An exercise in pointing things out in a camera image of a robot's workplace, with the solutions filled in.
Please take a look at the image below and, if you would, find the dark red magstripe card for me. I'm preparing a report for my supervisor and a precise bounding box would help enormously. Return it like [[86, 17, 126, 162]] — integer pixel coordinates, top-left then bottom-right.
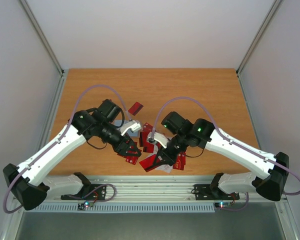
[[139, 155, 152, 172], [139, 131, 155, 154]]

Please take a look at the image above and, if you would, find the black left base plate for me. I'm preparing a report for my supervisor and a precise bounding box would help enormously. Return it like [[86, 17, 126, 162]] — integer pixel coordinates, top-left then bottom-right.
[[60, 184, 107, 201]]

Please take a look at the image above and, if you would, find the red VIP card under pile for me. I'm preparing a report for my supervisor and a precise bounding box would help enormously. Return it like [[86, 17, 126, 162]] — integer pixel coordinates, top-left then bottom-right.
[[125, 156, 139, 165]]

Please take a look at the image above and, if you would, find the dark red card top centre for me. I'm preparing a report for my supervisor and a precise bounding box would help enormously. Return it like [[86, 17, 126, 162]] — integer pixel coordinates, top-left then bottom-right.
[[128, 101, 144, 116]]

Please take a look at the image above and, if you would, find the dark red magstripe card front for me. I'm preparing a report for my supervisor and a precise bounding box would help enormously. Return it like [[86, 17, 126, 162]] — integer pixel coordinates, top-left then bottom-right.
[[139, 155, 152, 172]]

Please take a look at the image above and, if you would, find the red VIP card top pile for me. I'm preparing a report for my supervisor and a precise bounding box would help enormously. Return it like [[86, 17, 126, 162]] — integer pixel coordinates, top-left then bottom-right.
[[142, 122, 153, 133]]

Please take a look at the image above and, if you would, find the white card front right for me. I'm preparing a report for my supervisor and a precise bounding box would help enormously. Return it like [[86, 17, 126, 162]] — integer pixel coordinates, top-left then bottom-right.
[[155, 164, 173, 174]]

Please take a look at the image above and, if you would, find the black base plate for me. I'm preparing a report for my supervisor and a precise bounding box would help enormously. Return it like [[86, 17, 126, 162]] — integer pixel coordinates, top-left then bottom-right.
[[60, 184, 107, 201], [191, 184, 240, 201]]

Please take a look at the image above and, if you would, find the aluminium front rail frame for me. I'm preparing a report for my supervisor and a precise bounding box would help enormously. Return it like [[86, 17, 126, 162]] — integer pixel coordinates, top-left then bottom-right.
[[13, 174, 288, 203]]

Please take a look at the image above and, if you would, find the dark red magstripe card centre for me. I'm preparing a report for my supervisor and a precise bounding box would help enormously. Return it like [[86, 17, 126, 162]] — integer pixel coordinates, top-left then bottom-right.
[[139, 131, 155, 154]]

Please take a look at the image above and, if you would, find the grey slotted cable duct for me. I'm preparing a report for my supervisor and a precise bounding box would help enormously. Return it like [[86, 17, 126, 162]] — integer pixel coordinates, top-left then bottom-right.
[[32, 202, 215, 214]]

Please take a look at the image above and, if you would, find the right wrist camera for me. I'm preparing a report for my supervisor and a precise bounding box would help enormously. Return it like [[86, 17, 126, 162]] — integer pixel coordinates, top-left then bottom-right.
[[146, 132, 169, 149]]

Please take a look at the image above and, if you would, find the red card stack right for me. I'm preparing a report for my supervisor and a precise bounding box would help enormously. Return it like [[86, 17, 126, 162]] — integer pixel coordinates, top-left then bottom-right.
[[172, 152, 186, 171]]

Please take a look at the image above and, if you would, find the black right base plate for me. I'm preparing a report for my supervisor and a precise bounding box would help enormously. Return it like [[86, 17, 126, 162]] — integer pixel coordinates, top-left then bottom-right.
[[191, 184, 240, 201]]

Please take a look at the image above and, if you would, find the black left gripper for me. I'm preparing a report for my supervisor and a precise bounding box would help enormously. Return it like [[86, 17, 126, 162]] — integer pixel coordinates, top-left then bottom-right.
[[99, 122, 142, 158]]

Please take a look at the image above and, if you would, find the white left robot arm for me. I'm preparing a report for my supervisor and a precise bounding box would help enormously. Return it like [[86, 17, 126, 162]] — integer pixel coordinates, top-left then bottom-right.
[[3, 99, 142, 210]]

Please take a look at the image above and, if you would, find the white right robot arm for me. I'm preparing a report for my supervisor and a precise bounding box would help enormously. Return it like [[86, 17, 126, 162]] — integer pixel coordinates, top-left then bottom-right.
[[146, 111, 289, 202]]

